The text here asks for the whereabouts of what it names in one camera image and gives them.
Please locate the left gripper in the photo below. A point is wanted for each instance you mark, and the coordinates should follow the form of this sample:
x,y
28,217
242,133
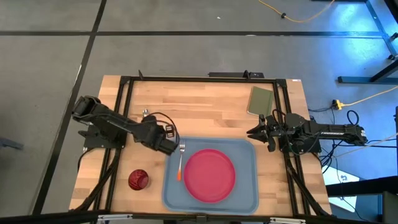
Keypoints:
x,y
155,137

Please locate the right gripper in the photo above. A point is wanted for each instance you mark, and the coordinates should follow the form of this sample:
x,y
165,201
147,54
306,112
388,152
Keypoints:
x,y
271,140

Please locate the pink round plate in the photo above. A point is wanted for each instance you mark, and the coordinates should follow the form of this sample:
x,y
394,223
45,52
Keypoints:
x,y
210,175

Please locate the red faceted plastic cup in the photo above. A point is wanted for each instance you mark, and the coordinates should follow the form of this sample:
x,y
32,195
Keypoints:
x,y
138,180

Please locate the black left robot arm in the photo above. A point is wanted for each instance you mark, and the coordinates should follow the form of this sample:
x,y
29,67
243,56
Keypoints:
x,y
109,119

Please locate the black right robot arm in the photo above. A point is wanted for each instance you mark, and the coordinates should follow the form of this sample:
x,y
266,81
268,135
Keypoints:
x,y
335,133

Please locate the light blue plastic tray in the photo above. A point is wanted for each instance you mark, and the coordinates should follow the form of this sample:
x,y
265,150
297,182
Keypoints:
x,y
245,186

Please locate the green notebook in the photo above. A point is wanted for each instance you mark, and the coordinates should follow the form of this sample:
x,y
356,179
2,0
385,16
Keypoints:
x,y
260,101

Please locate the yellow power plug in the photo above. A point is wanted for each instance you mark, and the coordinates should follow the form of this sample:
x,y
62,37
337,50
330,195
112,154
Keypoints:
x,y
338,104

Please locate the white printed sheet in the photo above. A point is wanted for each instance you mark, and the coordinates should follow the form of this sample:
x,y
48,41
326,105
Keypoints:
x,y
342,180

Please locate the black steel table base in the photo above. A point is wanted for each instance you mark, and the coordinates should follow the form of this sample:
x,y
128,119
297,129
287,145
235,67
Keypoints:
x,y
367,80

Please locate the black steel beam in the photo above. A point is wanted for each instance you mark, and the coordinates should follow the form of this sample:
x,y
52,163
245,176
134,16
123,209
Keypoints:
x,y
367,186

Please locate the grey furniture foot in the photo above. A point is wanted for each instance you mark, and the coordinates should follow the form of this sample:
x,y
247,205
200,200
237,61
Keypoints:
x,y
11,143

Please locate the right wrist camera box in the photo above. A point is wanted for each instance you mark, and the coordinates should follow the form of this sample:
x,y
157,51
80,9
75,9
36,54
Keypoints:
x,y
273,129

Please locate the black frame clamp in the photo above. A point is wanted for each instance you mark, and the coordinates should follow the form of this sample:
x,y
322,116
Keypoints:
x,y
247,74

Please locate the black mount bar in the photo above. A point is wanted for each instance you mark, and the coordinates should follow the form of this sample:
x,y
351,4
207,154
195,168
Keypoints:
x,y
227,74

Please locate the black aluminium table frame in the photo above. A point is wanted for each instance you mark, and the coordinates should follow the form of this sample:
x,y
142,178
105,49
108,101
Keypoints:
x,y
202,79

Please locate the silver frame bracket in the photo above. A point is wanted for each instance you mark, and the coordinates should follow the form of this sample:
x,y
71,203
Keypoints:
x,y
287,220
115,217

